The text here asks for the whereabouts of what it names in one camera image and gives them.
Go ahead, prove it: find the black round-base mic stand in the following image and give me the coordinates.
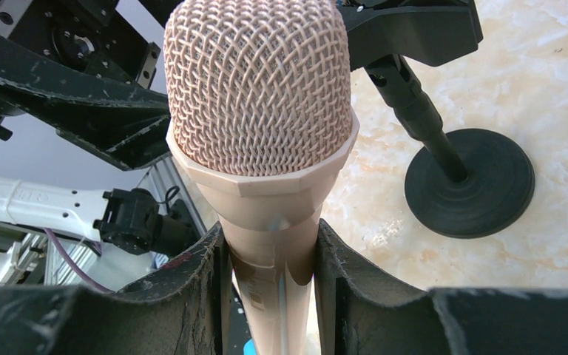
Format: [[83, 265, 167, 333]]
[[337, 1, 535, 239]]

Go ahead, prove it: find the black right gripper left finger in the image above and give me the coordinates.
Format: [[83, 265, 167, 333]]
[[0, 224, 231, 354]]

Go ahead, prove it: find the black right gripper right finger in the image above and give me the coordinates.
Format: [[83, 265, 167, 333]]
[[314, 220, 568, 354]]

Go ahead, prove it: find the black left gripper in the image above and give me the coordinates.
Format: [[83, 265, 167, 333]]
[[0, 1, 170, 171]]

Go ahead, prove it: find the light blue microphone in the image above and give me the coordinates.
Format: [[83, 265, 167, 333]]
[[243, 339, 257, 355]]

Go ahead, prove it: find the beige microphone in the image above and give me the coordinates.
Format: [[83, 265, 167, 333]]
[[163, 1, 359, 354]]

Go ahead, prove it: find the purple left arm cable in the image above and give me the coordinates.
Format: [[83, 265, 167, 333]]
[[42, 227, 113, 294]]

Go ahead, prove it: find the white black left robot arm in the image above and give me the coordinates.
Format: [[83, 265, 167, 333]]
[[0, 1, 200, 257]]

